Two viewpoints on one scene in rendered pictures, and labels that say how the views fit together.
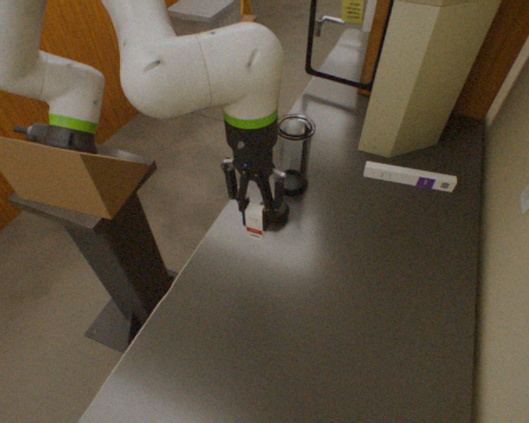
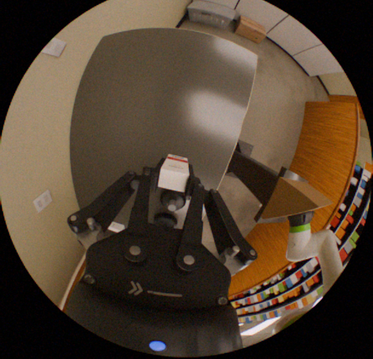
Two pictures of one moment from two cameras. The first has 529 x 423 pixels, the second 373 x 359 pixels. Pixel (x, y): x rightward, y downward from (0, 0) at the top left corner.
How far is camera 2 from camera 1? 0.63 m
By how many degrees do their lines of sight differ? 21
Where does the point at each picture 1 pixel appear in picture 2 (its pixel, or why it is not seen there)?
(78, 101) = (303, 241)
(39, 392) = (260, 126)
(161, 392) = (225, 59)
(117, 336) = (242, 145)
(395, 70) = not seen: hidden behind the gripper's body
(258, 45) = not seen: outside the picture
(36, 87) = (318, 238)
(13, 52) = (332, 249)
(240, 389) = (177, 60)
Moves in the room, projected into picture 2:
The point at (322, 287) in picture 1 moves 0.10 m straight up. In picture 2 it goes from (128, 136) to (110, 140)
